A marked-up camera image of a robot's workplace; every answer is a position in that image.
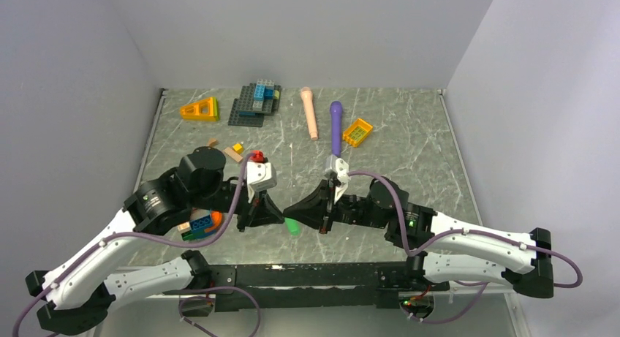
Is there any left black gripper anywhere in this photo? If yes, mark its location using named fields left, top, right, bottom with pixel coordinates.
left=191, top=181, right=286, bottom=232

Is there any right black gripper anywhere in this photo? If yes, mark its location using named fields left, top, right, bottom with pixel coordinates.
left=283, top=179, right=388, bottom=234

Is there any green key tag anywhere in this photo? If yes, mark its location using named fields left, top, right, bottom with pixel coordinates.
left=284, top=217, right=300, bottom=236

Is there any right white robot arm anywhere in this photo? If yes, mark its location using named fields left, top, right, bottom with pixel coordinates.
left=284, top=178, right=554, bottom=299

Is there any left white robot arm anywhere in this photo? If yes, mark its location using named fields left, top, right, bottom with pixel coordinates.
left=26, top=147, right=284, bottom=336

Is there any orange curved track piece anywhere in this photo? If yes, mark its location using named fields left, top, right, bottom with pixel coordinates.
left=180, top=209, right=223, bottom=241

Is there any wooden rectangular block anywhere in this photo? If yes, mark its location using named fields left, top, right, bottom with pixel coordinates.
left=222, top=147, right=243, bottom=164

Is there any blue toy brick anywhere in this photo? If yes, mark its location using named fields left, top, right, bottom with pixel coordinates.
left=189, top=215, right=213, bottom=232

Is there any small yellow cube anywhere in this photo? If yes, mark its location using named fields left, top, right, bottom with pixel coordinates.
left=232, top=143, right=244, bottom=154

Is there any black base bar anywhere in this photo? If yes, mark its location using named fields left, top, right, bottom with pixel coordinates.
left=162, top=261, right=451, bottom=312

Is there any green toy brick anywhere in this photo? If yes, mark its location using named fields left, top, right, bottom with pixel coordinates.
left=181, top=232, right=196, bottom=241

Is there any beige toy brick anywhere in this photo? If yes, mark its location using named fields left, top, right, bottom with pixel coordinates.
left=177, top=222, right=191, bottom=232

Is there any yellow grid brick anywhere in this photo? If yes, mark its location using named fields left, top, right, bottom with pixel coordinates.
left=342, top=118, right=374, bottom=148

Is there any purple toy microphone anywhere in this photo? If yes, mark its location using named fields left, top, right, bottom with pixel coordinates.
left=330, top=101, right=343, bottom=157

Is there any grey blue brick stack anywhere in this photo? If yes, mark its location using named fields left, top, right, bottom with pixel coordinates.
left=227, top=79, right=282, bottom=127

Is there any orange yellow triangular block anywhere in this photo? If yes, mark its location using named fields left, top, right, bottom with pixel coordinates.
left=179, top=97, right=220, bottom=122

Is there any pink toy microphone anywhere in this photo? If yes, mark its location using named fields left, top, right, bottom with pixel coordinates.
left=300, top=86, right=319, bottom=141

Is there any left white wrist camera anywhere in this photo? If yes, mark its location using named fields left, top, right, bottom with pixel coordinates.
left=245, top=150, right=277, bottom=202

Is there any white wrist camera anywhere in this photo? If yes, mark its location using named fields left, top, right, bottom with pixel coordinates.
left=325, top=154, right=350, bottom=203
left=245, top=150, right=277, bottom=202

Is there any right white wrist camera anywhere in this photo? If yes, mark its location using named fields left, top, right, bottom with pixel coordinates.
left=325, top=154, right=350, bottom=203

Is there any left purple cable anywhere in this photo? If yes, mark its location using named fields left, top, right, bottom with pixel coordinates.
left=12, top=153, right=255, bottom=337

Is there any purple cable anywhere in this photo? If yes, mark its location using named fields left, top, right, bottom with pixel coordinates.
left=347, top=170, right=583, bottom=289
left=12, top=153, right=255, bottom=337

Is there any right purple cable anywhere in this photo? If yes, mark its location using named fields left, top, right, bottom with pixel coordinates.
left=347, top=170, right=583, bottom=289

